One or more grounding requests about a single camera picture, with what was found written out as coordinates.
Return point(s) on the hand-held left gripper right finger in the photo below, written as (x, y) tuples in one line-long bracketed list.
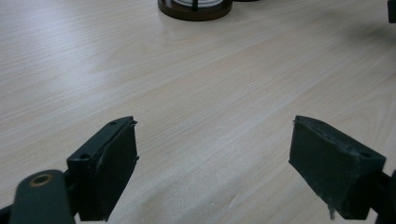
[(330, 161)]

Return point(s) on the dark brown cup holder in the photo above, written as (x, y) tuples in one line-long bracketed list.
[(186, 14)]

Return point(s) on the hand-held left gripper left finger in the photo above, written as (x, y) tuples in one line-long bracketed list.
[(102, 168)]

